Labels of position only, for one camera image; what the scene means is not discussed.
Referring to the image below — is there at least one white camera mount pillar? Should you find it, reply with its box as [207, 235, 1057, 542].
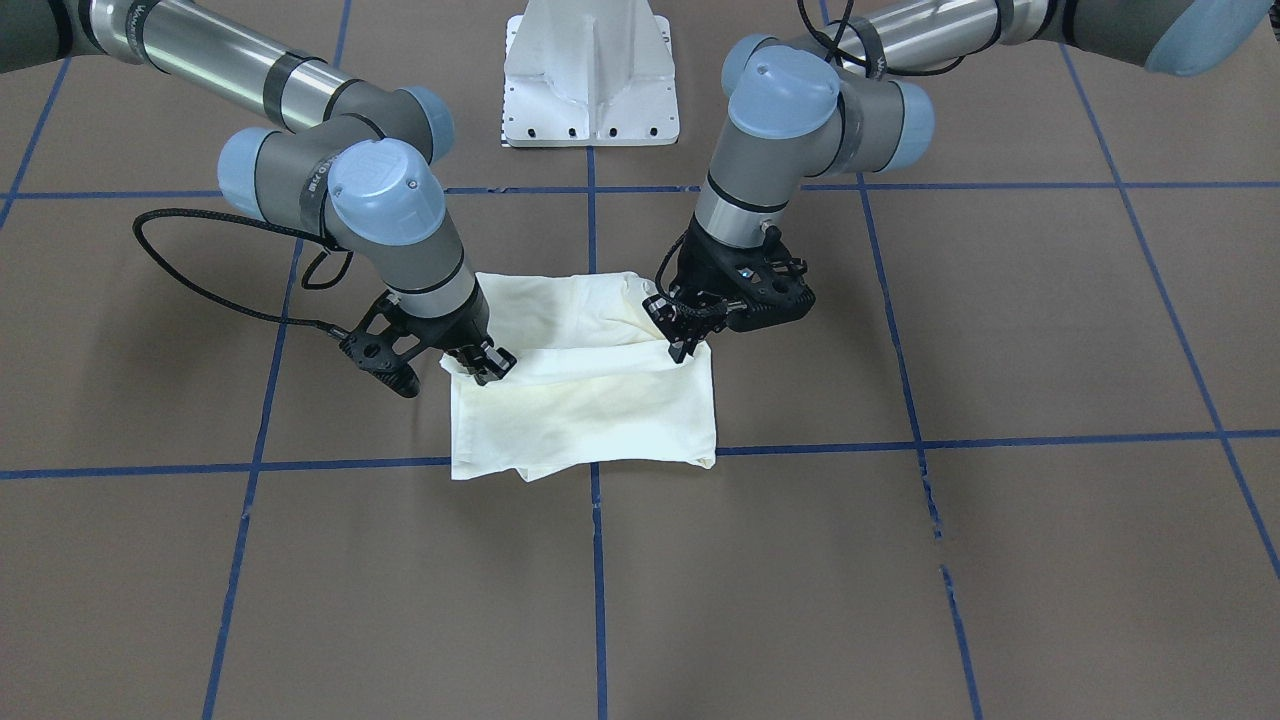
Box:
[500, 1, 681, 149]

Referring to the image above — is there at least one cream long-sleeve cat shirt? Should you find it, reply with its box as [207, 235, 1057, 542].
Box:
[440, 272, 717, 482]

